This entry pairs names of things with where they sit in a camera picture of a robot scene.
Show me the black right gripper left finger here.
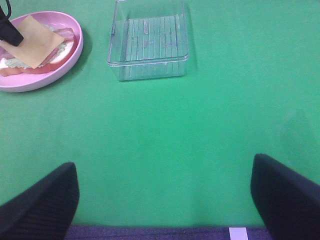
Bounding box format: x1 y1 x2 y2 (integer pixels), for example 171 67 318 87
0 162 80 240

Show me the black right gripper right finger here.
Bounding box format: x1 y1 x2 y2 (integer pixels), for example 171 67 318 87
250 153 320 240

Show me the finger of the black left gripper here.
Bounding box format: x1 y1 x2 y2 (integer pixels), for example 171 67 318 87
0 6 24 47

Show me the green toy lettuce leaf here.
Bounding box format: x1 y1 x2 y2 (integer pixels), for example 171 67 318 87
0 24 76 70

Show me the yellow toy cheese slice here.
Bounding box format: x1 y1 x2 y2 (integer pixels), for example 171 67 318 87
0 15 65 69

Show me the tray toy bacon strip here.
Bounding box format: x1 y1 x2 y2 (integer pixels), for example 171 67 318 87
54 27 75 42
0 48 60 66

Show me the toy bread slice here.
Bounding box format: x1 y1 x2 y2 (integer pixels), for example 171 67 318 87
0 41 78 77

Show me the pink round plate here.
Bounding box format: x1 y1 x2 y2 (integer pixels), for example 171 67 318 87
0 11 84 93

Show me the white label strip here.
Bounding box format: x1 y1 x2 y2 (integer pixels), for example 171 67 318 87
228 227 249 240

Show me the green tablecloth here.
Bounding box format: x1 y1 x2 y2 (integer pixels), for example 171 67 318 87
0 0 320 226

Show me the right clear plastic tray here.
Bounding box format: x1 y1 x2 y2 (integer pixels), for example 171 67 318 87
107 0 189 82

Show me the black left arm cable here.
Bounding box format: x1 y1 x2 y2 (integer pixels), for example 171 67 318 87
4 0 13 20

